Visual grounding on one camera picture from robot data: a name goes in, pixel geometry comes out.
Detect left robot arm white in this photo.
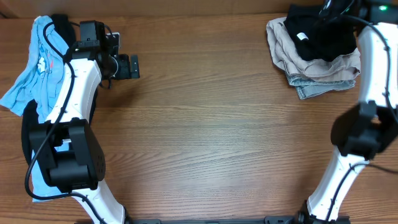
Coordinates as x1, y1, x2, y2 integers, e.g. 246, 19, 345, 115
24, 31, 133, 223

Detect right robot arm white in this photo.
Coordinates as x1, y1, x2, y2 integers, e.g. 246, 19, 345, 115
282, 1, 397, 223

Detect black t-shirt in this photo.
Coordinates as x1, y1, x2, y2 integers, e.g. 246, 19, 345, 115
284, 4, 357, 62

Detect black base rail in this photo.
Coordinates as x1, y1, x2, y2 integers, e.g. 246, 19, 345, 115
74, 214, 351, 224

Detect folded light denim jeans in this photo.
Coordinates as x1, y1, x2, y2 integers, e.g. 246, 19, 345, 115
285, 73, 356, 100

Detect folded beige trousers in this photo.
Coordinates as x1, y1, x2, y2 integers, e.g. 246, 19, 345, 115
266, 17, 361, 82

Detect light blue t-shirt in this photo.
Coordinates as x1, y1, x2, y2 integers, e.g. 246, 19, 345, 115
0, 15, 74, 203

